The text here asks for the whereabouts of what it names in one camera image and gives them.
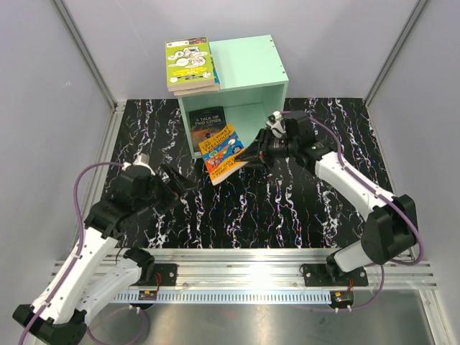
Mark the lime green book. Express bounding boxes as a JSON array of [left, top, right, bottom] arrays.
[[165, 36, 215, 91]]

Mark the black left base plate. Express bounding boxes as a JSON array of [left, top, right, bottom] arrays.
[[134, 264, 178, 287]]

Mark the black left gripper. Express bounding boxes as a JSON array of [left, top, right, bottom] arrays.
[[134, 162, 197, 216]]

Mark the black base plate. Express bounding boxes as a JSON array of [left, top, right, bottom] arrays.
[[299, 263, 369, 288], [134, 264, 178, 287]]

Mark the black marble pattern mat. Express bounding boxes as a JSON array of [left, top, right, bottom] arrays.
[[88, 96, 410, 251]]

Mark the dark Tale of Two Cities book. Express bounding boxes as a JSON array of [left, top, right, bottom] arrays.
[[189, 106, 226, 147]]

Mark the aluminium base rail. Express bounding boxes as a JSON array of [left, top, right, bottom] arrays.
[[48, 247, 438, 305]]

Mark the blue 26-Storey Treehouse book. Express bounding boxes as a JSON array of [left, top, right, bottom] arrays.
[[209, 47, 221, 91]]

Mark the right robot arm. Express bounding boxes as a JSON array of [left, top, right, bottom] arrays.
[[235, 111, 424, 285]]

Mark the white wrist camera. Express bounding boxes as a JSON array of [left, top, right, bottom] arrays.
[[121, 153, 155, 175], [265, 111, 286, 139]]

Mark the orange 130-Storey Treehouse book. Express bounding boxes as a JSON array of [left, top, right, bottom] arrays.
[[199, 124, 246, 185]]

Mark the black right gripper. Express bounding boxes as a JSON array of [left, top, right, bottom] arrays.
[[234, 128, 298, 170]]

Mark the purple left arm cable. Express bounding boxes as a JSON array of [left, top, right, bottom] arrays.
[[17, 162, 148, 345]]

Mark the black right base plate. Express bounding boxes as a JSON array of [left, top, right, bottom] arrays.
[[299, 263, 369, 288]]

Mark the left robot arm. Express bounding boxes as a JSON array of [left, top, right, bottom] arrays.
[[12, 160, 196, 344]]

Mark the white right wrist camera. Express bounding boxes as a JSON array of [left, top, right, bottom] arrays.
[[265, 111, 286, 139]]

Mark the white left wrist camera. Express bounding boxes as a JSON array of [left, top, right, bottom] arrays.
[[121, 153, 155, 175]]

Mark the mint green open box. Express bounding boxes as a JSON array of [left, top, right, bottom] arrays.
[[178, 35, 289, 159]]

